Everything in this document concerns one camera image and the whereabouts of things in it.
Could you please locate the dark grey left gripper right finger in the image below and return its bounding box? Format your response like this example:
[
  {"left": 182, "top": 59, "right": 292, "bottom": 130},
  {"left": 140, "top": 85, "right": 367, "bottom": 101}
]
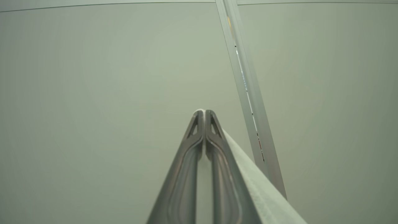
[{"left": 205, "top": 110, "right": 261, "bottom": 224}]

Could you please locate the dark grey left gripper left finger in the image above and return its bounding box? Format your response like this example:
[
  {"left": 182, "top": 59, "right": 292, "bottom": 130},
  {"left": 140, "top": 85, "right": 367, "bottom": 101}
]
[{"left": 146, "top": 110, "right": 205, "bottom": 224}]

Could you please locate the red and white jersey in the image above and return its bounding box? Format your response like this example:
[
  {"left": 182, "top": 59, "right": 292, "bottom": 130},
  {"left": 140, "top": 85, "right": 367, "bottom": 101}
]
[{"left": 193, "top": 108, "right": 308, "bottom": 224}]

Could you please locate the grey double metal frame post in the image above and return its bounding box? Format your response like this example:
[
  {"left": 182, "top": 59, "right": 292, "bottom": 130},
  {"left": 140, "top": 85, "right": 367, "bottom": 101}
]
[{"left": 215, "top": 0, "right": 287, "bottom": 199}]

